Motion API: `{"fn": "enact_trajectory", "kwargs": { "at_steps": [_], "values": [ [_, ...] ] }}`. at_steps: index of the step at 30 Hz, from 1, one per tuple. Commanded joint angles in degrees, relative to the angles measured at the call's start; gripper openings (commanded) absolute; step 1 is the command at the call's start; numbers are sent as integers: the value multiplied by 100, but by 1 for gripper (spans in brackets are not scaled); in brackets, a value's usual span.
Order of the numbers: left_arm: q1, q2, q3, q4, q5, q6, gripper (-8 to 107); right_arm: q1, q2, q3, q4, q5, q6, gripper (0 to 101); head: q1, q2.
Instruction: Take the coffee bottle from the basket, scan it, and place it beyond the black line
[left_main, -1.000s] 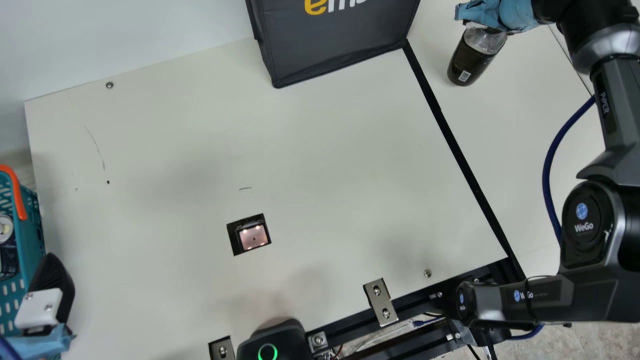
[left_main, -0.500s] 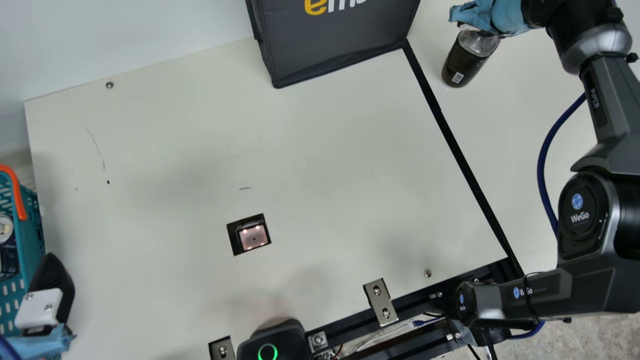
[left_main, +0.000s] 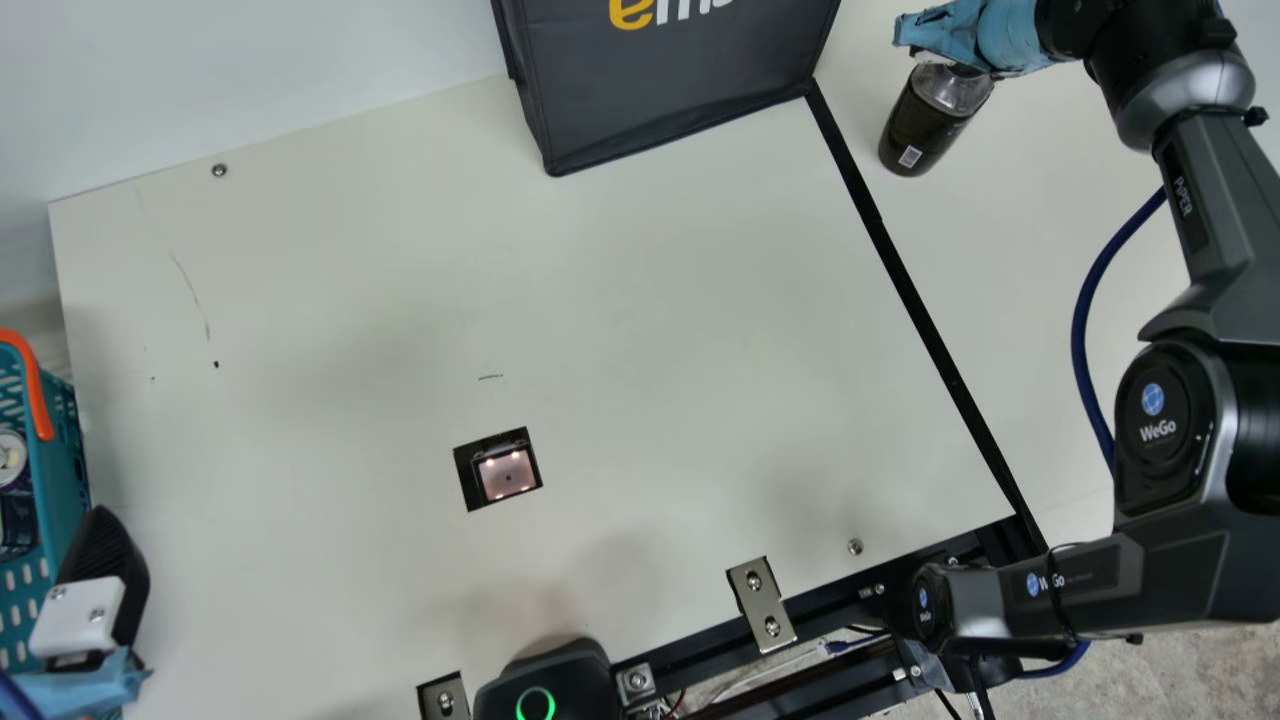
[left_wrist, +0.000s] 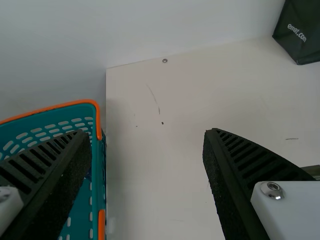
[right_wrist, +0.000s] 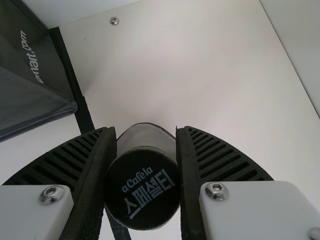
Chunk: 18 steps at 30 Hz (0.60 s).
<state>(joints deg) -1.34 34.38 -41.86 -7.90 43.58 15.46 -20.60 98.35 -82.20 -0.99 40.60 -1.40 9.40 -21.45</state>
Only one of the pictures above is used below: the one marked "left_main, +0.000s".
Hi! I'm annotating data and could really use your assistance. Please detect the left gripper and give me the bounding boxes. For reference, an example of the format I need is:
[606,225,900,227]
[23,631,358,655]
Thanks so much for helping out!
[0,505,153,720]

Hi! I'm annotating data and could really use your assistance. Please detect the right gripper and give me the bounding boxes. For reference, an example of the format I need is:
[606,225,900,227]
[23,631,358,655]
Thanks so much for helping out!
[893,0,1051,76]

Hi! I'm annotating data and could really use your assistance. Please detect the dark coffee bottle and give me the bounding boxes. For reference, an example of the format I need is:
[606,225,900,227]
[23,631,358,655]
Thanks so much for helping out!
[878,55,996,178]

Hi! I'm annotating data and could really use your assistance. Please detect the teal shopping basket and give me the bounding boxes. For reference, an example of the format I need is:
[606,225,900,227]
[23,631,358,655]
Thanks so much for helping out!
[0,328,93,673]

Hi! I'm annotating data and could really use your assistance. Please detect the black strip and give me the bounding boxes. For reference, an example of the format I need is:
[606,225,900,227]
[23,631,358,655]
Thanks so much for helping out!
[805,80,1049,556]

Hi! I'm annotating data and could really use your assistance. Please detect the dark grey bag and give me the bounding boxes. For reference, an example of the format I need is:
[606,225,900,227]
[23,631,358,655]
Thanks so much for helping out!
[490,0,843,178]

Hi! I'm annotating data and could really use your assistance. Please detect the small square scanner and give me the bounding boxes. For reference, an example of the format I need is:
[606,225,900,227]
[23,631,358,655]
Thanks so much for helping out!
[452,427,544,513]

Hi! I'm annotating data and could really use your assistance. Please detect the black device with green light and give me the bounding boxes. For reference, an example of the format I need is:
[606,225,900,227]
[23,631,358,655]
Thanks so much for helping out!
[472,637,623,720]

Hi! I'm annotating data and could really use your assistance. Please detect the blue cable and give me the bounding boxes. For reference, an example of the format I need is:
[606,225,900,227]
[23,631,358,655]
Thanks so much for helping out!
[1070,185,1169,476]

